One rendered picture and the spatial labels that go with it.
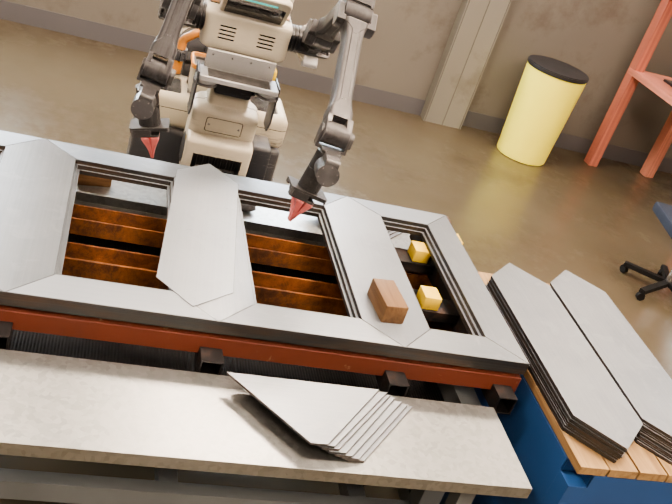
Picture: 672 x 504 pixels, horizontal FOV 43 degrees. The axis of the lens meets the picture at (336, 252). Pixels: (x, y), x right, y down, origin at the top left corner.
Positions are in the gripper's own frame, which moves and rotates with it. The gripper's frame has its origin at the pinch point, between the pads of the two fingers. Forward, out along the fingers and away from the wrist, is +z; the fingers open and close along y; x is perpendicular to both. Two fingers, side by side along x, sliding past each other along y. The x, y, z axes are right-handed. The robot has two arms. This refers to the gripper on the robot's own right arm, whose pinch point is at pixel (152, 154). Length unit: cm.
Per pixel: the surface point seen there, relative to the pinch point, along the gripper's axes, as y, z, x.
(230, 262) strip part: 19.9, 11.8, -36.6
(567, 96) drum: 252, 109, 302
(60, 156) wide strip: -24.3, 1.0, 1.5
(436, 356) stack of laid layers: 68, 25, -60
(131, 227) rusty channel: -6.5, 18.4, -7.5
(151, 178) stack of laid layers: -0.9, 8.3, 1.9
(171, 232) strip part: 5.5, 8.2, -27.5
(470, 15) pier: 191, 67, 344
